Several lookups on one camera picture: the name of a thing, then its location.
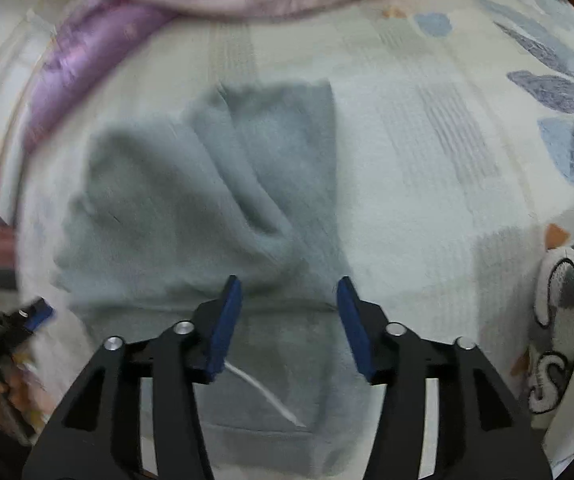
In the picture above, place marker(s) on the grey white printed blanket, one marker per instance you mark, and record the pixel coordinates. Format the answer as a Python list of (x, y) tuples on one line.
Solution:
[(562, 320)]

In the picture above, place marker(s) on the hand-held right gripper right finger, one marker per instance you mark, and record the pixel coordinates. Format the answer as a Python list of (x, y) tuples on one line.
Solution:
[(355, 325)]

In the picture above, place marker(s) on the patterned white bed sheet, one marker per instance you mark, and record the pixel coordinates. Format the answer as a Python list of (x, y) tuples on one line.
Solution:
[(417, 170)]

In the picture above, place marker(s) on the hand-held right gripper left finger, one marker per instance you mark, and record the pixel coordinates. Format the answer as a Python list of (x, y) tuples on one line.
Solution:
[(226, 320)]

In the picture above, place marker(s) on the grey-green hoodie garment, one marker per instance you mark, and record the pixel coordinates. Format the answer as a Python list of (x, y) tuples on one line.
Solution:
[(207, 240)]

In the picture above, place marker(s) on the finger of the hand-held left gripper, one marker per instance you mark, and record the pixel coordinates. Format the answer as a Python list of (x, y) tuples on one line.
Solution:
[(37, 316)]

